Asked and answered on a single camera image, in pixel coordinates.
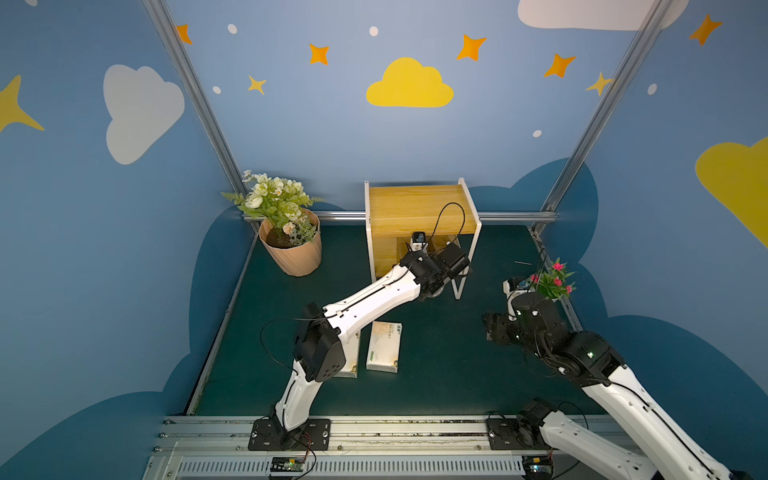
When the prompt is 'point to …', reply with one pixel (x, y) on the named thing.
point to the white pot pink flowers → (553, 282)
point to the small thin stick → (522, 262)
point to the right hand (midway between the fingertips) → (501, 313)
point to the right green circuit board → (538, 467)
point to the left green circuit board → (287, 464)
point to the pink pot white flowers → (290, 230)
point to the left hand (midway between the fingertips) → (417, 269)
